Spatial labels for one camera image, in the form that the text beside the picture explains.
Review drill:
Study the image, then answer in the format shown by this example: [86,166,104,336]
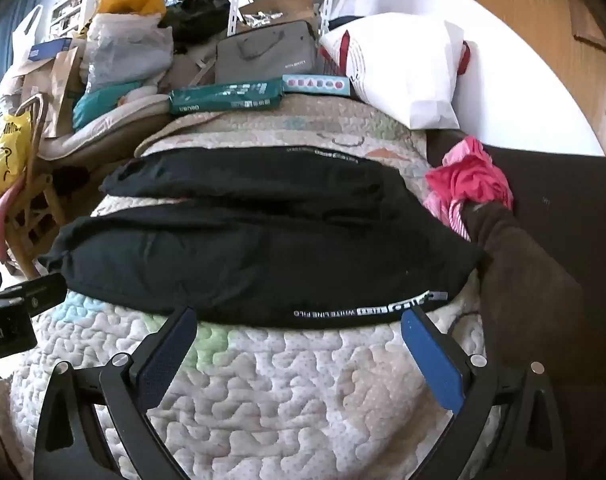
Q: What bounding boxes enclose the dark brown sofa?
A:
[425,129,606,480]

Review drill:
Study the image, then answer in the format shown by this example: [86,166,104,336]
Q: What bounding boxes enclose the black pants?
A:
[38,146,486,330]

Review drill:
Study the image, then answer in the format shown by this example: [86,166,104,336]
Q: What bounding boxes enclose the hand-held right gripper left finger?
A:
[33,305,199,480]

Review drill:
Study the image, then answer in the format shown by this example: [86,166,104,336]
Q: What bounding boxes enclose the white shelf unit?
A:
[48,0,104,38]

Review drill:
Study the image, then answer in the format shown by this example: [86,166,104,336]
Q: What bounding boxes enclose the yellow printed plastic bag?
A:
[0,112,34,206]

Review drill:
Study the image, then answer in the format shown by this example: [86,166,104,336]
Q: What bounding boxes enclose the wooden panelled door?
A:
[358,0,606,157]

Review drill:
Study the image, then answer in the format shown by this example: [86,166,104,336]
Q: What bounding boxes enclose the dark brown cloth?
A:
[463,201,586,366]

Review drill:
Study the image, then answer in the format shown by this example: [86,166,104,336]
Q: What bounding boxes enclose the quilted patterned blanket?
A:
[8,94,504,480]

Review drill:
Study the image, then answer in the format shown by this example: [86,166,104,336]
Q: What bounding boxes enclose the light blue dotted box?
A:
[282,74,353,97]

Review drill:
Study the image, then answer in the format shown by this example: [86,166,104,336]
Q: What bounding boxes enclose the white tote bag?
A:
[10,5,46,76]

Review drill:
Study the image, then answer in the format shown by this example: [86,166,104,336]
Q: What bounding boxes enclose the teal cloth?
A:
[72,81,144,128]

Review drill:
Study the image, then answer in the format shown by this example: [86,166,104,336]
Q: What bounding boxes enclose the wicker chair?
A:
[3,96,91,281]

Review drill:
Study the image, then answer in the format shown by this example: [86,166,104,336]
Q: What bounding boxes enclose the blue flat box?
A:
[29,37,75,63]

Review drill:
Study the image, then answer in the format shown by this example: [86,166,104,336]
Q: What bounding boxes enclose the pink cloth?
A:
[424,136,514,241]

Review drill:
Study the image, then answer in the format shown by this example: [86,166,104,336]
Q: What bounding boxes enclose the green cardboard box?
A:
[168,79,285,116]

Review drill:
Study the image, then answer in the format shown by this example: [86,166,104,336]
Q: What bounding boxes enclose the blue curtain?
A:
[0,0,46,68]

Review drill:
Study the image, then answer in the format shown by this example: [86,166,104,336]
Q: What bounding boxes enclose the beige cushion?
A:
[37,94,214,161]

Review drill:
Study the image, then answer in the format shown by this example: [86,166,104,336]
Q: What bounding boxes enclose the white plastic bag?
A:
[82,12,175,96]

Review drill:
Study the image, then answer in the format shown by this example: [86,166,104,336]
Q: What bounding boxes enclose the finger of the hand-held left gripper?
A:
[0,272,68,318]

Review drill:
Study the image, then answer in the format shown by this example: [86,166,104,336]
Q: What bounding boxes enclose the black cloth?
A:
[158,0,231,53]

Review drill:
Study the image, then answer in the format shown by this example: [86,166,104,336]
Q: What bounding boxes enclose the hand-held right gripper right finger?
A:
[401,304,568,480]

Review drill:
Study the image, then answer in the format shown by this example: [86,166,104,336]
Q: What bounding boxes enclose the brown paper bag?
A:
[20,46,89,138]

